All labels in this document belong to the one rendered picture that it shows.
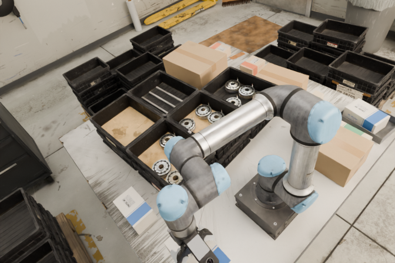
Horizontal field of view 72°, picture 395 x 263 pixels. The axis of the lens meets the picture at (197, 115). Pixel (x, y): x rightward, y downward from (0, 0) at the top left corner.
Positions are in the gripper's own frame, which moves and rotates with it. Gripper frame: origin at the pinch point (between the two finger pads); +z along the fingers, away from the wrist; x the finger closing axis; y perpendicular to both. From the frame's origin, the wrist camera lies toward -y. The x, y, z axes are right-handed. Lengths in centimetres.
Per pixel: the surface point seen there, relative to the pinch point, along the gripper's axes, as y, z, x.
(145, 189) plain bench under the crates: 62, 40, -6
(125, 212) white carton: 52, 31, 10
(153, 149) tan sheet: 71, 27, -22
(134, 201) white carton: 54, 31, 3
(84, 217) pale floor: 127, 110, 38
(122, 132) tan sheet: 97, 27, -16
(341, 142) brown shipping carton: -2, 25, -91
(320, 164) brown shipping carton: 1, 34, -79
